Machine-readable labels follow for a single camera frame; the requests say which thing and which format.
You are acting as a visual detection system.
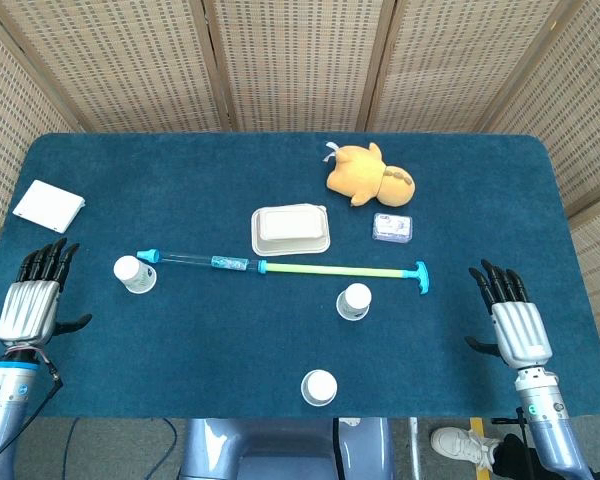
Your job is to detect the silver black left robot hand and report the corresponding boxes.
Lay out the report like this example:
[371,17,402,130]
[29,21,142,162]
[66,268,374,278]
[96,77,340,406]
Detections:
[0,238,93,346]

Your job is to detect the yellow plush toy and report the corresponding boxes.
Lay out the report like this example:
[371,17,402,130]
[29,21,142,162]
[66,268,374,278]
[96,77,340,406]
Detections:
[323,141,417,209]

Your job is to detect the small blue-white packet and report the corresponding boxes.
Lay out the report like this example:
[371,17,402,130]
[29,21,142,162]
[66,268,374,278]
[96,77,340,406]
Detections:
[371,212,414,245]

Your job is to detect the blue carpet table cover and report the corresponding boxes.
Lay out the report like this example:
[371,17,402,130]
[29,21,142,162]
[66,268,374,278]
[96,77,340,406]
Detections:
[0,132,600,420]

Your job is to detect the blue-grey robot torso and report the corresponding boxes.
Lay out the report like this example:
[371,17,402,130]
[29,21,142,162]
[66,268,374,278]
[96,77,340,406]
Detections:
[178,417,396,480]

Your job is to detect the blue green water syringe toy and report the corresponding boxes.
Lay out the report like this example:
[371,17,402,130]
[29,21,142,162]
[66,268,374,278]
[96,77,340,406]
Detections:
[135,248,431,296]

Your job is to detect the woven bamboo folding screen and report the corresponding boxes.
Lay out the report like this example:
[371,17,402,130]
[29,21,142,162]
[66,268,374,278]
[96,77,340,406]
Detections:
[0,0,600,351]

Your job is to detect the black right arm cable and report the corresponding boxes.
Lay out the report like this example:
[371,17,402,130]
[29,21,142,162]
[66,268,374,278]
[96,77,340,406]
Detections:
[515,405,529,451]

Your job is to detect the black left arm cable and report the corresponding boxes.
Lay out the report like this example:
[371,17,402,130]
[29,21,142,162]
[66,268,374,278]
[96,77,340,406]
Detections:
[0,349,64,479]

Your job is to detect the white square flat box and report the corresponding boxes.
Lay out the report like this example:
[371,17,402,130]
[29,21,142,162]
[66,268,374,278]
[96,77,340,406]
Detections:
[12,179,87,234]

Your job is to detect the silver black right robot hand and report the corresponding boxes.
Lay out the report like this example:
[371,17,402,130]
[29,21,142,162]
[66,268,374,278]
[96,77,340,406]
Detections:
[463,258,553,370]

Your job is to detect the grey metal stand leg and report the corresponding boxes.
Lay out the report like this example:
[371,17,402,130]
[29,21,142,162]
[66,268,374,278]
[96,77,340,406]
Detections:
[407,417,421,480]

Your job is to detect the beige pulp lunch box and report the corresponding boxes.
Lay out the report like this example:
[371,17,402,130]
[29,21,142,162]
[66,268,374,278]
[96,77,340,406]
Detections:
[250,202,331,256]

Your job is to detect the white sneaker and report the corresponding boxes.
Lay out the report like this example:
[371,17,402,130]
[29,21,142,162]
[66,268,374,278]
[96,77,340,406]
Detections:
[429,425,504,471]

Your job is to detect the white paper cup green print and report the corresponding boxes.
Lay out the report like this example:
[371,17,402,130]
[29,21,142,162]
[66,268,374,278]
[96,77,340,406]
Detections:
[113,254,159,295]

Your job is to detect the black trouser leg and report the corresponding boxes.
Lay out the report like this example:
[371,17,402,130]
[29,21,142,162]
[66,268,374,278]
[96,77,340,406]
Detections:
[492,432,549,480]

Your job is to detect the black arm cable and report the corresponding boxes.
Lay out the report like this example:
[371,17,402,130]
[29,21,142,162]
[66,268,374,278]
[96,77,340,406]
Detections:
[0,349,64,479]
[515,405,529,451]

